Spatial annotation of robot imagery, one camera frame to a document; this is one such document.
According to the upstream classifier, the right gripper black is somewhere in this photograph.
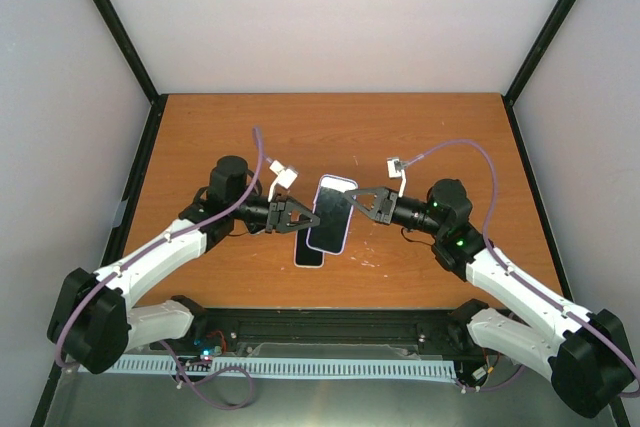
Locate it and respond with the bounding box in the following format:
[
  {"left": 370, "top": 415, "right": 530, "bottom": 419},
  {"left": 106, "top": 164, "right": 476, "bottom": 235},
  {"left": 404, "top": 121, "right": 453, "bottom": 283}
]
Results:
[{"left": 343, "top": 187, "right": 444, "bottom": 237}]

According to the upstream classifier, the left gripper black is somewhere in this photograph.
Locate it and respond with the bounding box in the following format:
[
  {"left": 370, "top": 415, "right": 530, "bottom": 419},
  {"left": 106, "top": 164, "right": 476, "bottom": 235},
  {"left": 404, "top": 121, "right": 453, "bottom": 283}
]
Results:
[{"left": 231, "top": 192, "right": 321, "bottom": 233}]

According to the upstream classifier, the white-edged black phone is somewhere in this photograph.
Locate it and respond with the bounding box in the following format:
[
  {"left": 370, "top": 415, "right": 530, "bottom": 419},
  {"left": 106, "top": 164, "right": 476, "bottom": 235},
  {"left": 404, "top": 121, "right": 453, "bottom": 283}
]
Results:
[{"left": 293, "top": 229, "right": 324, "bottom": 269}]

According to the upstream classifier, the lavender phone case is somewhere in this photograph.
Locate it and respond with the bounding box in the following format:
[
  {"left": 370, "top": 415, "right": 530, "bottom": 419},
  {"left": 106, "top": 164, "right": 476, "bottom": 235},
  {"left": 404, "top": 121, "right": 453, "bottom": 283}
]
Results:
[{"left": 304, "top": 174, "right": 359, "bottom": 255}]

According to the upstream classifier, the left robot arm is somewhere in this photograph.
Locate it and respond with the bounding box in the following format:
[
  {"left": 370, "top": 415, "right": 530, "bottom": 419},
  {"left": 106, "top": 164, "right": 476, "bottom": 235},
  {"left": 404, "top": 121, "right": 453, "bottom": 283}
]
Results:
[{"left": 47, "top": 156, "right": 320, "bottom": 374}]

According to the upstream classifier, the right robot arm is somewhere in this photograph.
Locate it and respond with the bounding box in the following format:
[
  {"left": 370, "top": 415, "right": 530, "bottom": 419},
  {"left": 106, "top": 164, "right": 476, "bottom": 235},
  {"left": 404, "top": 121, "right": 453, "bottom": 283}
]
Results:
[{"left": 343, "top": 179, "right": 639, "bottom": 418}]

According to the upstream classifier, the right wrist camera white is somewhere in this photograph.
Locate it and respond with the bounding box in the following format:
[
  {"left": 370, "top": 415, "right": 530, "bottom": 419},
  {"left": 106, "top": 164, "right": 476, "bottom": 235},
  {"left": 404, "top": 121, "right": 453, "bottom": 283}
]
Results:
[{"left": 386, "top": 157, "right": 407, "bottom": 197}]

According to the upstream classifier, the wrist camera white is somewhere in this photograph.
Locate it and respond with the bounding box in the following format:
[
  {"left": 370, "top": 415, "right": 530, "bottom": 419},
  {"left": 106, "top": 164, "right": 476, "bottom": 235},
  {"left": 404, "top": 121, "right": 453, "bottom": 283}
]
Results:
[
  {"left": 268, "top": 160, "right": 298, "bottom": 201},
  {"left": 386, "top": 157, "right": 407, "bottom": 197}
]

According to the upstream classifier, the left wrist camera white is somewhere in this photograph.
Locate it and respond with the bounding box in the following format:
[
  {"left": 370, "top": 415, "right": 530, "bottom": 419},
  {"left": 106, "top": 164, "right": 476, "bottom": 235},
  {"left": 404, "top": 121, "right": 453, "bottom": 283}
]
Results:
[{"left": 268, "top": 160, "right": 298, "bottom": 201}]

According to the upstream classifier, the black aluminium frame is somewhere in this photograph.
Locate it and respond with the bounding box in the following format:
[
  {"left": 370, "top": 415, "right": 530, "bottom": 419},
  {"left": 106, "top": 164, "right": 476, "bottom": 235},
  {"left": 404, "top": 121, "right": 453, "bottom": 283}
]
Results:
[{"left": 30, "top": 0, "right": 640, "bottom": 427}]

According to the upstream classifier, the light blue cable duct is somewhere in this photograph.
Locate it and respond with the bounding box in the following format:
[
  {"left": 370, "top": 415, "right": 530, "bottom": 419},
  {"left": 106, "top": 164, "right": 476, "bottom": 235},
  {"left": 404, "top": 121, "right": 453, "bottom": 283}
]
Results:
[{"left": 112, "top": 356, "right": 459, "bottom": 381}]

